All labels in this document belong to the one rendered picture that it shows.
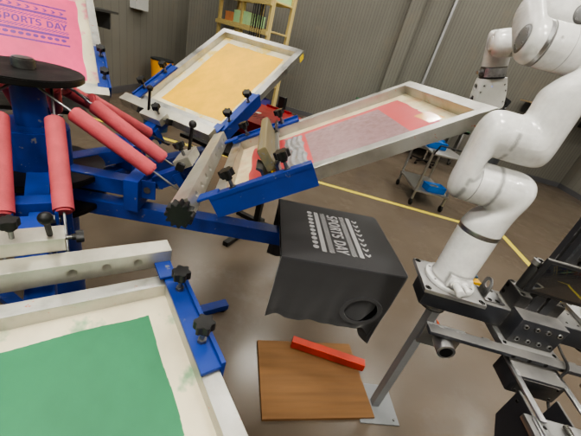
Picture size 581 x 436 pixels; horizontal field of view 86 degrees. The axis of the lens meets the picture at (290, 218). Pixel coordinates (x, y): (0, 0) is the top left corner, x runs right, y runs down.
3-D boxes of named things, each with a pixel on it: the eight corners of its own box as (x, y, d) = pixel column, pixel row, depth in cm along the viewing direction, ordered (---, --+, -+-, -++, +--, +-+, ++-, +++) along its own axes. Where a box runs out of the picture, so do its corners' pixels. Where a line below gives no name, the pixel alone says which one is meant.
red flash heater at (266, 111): (252, 114, 259) (255, 99, 254) (301, 132, 246) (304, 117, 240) (203, 120, 209) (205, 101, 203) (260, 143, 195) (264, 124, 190)
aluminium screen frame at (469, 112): (411, 90, 131) (410, 80, 129) (498, 122, 80) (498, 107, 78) (237, 150, 140) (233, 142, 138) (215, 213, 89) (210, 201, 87)
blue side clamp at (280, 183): (316, 178, 90) (309, 157, 86) (319, 185, 85) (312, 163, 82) (220, 209, 93) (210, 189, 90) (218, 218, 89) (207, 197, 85)
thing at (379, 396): (386, 386, 183) (469, 257, 138) (399, 426, 164) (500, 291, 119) (350, 382, 180) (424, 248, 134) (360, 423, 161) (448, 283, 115)
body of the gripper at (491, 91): (483, 75, 98) (475, 112, 104) (515, 73, 98) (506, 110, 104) (470, 73, 105) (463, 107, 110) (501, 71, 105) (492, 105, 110)
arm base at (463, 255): (485, 310, 75) (523, 260, 68) (434, 297, 75) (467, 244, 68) (462, 272, 89) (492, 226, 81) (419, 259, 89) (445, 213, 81)
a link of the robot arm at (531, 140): (673, 33, 50) (555, 3, 51) (532, 227, 68) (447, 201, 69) (610, 39, 63) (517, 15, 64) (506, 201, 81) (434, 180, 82)
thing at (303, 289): (364, 326, 138) (397, 262, 121) (369, 343, 130) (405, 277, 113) (262, 311, 131) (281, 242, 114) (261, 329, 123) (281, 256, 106)
